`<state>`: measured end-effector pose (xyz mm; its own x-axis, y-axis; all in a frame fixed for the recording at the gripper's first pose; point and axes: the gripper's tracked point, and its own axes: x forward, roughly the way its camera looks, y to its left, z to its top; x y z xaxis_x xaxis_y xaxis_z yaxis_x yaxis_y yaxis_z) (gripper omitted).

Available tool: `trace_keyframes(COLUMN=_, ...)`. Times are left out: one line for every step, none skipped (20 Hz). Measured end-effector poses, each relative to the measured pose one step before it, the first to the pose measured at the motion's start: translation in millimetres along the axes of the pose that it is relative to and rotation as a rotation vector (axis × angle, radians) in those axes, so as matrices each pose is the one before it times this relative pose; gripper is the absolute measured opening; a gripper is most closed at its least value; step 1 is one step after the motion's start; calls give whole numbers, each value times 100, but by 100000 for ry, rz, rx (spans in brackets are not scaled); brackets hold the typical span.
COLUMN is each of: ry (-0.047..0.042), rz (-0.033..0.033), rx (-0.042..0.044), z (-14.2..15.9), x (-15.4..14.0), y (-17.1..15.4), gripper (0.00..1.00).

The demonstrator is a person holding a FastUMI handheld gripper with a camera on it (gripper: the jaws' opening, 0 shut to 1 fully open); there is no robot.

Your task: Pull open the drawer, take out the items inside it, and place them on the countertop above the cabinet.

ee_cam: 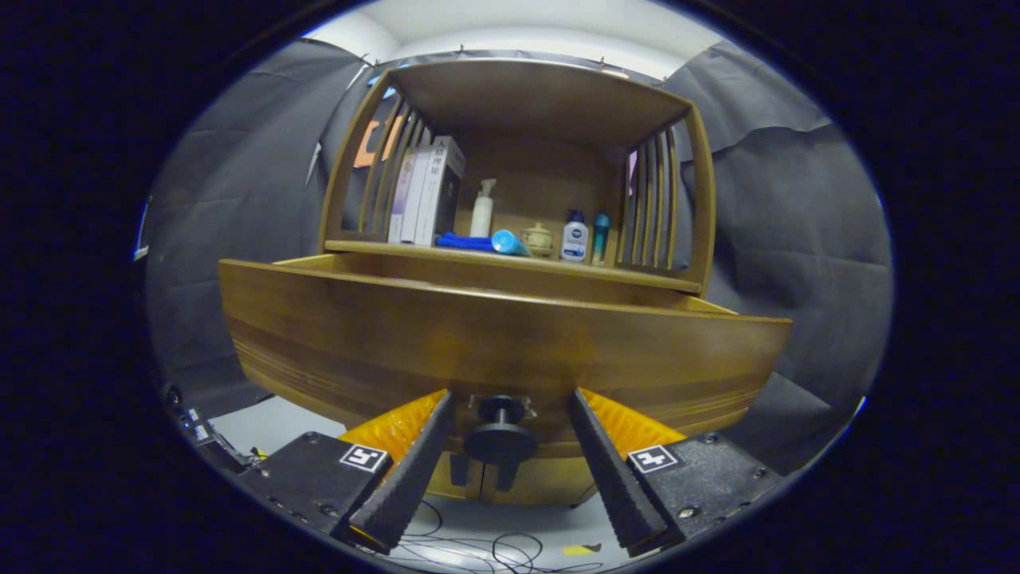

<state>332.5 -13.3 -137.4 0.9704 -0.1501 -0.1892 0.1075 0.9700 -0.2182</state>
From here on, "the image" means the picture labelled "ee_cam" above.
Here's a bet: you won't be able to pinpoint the beige lidded teacup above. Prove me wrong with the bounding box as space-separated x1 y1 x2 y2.
520 222 554 258

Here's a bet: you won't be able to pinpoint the wooden drawer with black knob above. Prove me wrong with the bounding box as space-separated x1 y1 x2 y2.
218 254 794 465

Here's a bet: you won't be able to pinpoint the white pump bottle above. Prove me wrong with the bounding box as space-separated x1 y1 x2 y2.
469 179 497 238

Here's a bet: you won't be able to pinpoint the wooden cabinet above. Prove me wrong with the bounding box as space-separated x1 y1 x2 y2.
319 57 716 509

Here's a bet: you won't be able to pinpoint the black floor cables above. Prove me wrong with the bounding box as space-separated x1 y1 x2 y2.
390 498 606 574

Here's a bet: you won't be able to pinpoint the white lotion bottle blue cap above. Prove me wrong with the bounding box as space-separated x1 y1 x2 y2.
560 210 589 263

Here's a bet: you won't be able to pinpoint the blue folded cloth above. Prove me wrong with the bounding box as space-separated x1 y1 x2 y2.
435 232 499 253

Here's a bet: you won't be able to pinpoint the lilac book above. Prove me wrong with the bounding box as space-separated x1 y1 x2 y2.
387 151 417 243

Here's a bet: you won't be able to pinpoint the grey book with portrait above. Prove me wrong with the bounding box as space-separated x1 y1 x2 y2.
414 136 466 247

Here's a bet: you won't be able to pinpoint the black electronic box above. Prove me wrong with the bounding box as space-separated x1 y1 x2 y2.
163 385 248 475

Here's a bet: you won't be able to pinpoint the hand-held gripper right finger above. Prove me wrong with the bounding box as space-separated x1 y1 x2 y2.
567 387 786 559

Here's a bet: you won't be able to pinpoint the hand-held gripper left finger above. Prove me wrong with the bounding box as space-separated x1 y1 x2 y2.
235 388 459 556

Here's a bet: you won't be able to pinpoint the wooden countertop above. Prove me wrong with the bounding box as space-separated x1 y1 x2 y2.
325 239 704 293

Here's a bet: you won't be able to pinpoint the white book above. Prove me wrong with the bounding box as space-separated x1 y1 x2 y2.
400 146 435 245

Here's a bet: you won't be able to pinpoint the wooden cabinet door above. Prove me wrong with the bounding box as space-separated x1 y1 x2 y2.
426 456 485 503
481 456 600 509

